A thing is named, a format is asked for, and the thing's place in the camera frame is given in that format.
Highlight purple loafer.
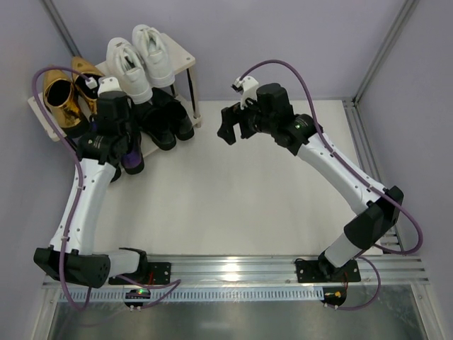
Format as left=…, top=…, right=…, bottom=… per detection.
left=120, top=142, right=144, bottom=175
left=110, top=166, right=122, bottom=183

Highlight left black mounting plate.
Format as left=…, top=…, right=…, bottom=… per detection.
left=108, top=261, right=171, bottom=285

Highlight left aluminium frame post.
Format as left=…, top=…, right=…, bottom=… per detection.
left=40, top=0, right=82, bottom=57

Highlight white sneaker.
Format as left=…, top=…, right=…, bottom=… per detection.
left=132, top=24, right=175, bottom=89
left=106, top=38, right=152, bottom=105

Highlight black controller board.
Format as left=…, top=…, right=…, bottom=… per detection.
left=321, top=290, right=347, bottom=310
left=125, top=288, right=151, bottom=312

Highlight right aluminium floor rail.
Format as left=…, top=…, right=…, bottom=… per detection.
left=342, top=98, right=403, bottom=251

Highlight black mounting plate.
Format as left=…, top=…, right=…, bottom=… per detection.
left=108, top=261, right=171, bottom=285
left=294, top=258, right=361, bottom=283

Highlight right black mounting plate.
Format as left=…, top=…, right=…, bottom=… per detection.
left=294, top=258, right=361, bottom=283

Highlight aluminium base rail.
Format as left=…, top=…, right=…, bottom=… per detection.
left=42, top=255, right=430, bottom=288

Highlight left black controller board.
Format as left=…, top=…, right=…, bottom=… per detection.
left=125, top=288, right=151, bottom=312

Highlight slotted grey cable duct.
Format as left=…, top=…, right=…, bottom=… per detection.
left=57, top=286, right=325, bottom=302

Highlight white two-tier shoe shelf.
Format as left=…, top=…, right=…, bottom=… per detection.
left=28, top=33, right=202, bottom=157

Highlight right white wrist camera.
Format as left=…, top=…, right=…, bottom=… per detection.
left=231, top=76, right=259, bottom=110

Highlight right aluminium frame post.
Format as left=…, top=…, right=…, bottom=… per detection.
left=352, top=0, right=420, bottom=106

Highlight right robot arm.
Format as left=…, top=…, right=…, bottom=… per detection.
left=217, top=77, right=403, bottom=281

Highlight aluminium frame post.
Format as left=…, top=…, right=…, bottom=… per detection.
left=40, top=0, right=82, bottom=57
left=352, top=0, right=420, bottom=106

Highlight gold loafer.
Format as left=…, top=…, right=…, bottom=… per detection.
left=71, top=56, right=104, bottom=114
left=42, top=69, right=89, bottom=138

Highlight black loafer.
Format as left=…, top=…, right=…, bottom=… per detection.
left=134, top=102, right=176, bottom=151
left=152, top=88, right=195, bottom=141

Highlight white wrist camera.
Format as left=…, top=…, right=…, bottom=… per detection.
left=85, top=76, right=122, bottom=96
left=231, top=76, right=259, bottom=110

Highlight right black controller board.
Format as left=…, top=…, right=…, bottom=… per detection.
left=321, top=290, right=347, bottom=310

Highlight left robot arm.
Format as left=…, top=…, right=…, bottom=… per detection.
left=33, top=90, right=147, bottom=288

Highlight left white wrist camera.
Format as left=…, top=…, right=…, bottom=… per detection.
left=85, top=76, right=122, bottom=96

